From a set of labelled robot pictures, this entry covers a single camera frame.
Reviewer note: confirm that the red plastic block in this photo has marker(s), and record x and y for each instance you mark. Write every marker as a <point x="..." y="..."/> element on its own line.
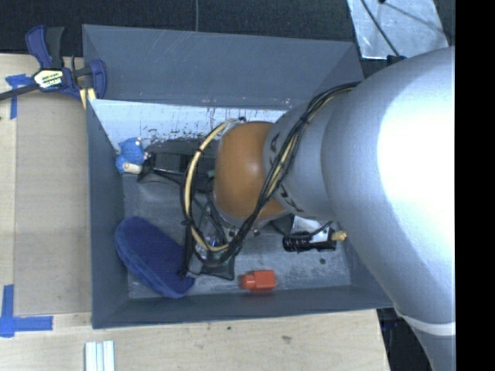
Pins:
<point x="261" y="280"/>

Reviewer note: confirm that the blue oval sponge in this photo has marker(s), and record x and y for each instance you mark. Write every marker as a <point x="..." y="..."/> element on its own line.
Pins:
<point x="151" y="255"/>

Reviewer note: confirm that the blue toy animal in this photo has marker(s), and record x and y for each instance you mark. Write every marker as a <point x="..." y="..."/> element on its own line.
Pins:
<point x="130" y="154"/>

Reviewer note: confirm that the pale wood board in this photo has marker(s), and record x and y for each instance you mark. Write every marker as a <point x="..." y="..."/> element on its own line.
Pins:
<point x="50" y="207"/>

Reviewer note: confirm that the grey metal bin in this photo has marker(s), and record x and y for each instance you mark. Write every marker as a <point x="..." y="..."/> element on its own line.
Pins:
<point x="216" y="68"/>

